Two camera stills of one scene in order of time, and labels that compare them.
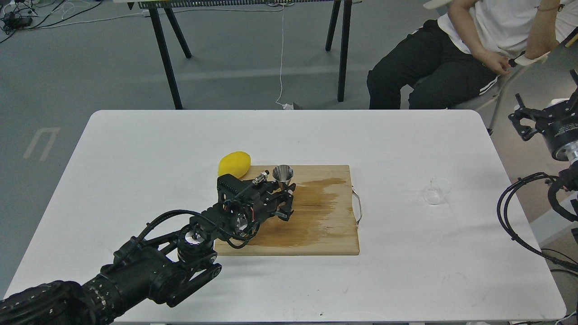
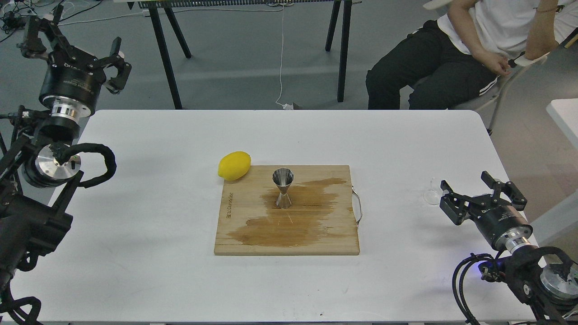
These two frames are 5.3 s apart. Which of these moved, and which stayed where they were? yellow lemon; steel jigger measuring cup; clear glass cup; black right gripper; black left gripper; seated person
Moved: black right gripper; black left gripper
Stayed: steel jigger measuring cup; clear glass cup; seated person; yellow lemon
